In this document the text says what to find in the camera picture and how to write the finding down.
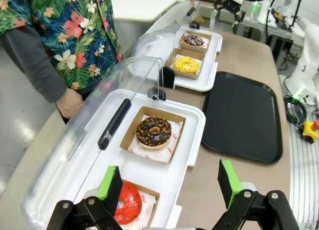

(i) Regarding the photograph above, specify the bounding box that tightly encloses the white background table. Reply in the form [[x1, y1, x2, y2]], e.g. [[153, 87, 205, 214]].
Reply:
[[109, 0, 188, 23]]

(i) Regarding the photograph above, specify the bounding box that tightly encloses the striped grey white mat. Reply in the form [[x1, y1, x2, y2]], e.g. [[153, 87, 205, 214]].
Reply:
[[288, 120, 319, 225]]

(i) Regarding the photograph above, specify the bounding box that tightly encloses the dark donut with red sprinkles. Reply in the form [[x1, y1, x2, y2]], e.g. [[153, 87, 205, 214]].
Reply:
[[183, 34, 205, 46]]

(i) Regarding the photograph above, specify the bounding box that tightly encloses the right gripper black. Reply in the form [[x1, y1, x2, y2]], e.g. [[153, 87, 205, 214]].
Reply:
[[213, 0, 246, 29]]

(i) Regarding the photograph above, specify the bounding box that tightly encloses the chocolate donut with orange sprinkles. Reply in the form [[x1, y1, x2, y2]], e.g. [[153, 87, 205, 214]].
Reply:
[[136, 116, 172, 150]]

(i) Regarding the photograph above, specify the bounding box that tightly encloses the red glazed donut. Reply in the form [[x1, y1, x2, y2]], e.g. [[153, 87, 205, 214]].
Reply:
[[113, 182, 143, 226]]

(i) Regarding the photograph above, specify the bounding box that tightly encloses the white robot base green light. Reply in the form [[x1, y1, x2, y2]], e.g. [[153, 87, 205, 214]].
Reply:
[[253, 0, 271, 24]]

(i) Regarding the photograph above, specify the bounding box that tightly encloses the person's floral shirt torso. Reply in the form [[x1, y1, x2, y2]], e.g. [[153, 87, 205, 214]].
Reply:
[[0, 0, 123, 91]]

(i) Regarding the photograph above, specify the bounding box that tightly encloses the yellow sprinkled donut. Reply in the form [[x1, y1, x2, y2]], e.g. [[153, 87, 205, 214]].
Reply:
[[173, 55, 200, 75]]

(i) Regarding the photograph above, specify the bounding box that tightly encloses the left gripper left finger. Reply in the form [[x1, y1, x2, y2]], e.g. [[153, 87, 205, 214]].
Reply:
[[46, 165, 125, 230]]

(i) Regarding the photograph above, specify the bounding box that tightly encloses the black plastic serving tray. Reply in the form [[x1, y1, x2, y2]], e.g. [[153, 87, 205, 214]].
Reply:
[[201, 71, 284, 165]]

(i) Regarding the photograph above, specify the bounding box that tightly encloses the white display case base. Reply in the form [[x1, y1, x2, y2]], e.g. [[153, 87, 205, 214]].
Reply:
[[74, 88, 206, 230], [147, 25, 223, 92]]

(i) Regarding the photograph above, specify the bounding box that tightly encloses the white printed paper liner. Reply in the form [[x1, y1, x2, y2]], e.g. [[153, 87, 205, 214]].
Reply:
[[126, 185, 157, 230], [127, 119, 184, 163]]

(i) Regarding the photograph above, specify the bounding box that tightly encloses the black and green cable bundle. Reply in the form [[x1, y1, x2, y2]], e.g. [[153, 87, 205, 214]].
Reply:
[[283, 94, 308, 126]]

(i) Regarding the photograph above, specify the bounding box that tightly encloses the person's right hand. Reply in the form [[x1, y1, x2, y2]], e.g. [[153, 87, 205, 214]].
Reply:
[[56, 87, 84, 120]]

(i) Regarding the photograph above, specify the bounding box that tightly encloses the person's right forearm grey sleeve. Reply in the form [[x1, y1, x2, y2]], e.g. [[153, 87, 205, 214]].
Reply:
[[0, 25, 68, 103]]

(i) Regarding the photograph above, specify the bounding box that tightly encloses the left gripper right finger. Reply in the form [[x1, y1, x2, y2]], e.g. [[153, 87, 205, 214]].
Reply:
[[211, 159, 300, 230]]

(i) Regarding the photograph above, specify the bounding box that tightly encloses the yellow emergency stop button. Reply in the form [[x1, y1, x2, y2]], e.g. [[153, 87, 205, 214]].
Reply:
[[301, 119, 319, 144]]

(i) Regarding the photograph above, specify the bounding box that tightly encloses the clear lid with black handle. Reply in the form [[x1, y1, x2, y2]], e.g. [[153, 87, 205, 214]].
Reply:
[[132, 1, 201, 63], [21, 56, 165, 230]]

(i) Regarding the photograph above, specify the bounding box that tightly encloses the brown cardboard donut tray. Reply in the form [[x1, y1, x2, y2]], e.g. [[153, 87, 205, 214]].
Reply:
[[178, 30, 212, 54], [122, 179, 160, 228], [164, 48, 205, 80], [120, 106, 186, 165]]

